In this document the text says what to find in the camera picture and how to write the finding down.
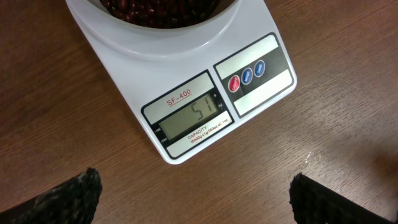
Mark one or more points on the white digital kitchen scale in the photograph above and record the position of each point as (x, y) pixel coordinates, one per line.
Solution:
(187, 101)

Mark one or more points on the white round bowl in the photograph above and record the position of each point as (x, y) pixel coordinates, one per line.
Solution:
(134, 39)

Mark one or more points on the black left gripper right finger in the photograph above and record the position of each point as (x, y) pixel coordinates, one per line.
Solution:
(313, 203)

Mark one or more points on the beans in white bowl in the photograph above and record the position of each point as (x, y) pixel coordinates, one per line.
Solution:
(161, 14)

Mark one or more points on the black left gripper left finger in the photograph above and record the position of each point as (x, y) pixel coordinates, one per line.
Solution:
(73, 202)

